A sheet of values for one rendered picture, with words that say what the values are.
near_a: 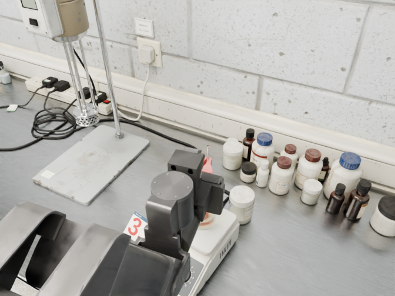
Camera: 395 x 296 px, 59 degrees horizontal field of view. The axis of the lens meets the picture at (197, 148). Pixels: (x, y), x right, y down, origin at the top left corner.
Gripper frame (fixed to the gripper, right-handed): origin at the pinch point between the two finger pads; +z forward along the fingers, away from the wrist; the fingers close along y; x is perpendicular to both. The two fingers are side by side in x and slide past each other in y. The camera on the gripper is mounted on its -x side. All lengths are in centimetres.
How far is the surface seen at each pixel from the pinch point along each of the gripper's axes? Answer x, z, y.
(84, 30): -15.1, 17.9, 34.5
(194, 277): 20.1, -11.4, -1.2
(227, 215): 16.0, 2.7, -4.1
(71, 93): 20, 45, 64
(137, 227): 22.7, -1.7, 16.0
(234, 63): -1.0, 43.3, 4.8
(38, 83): 20, 48, 80
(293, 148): 15.4, 30.8, -15.5
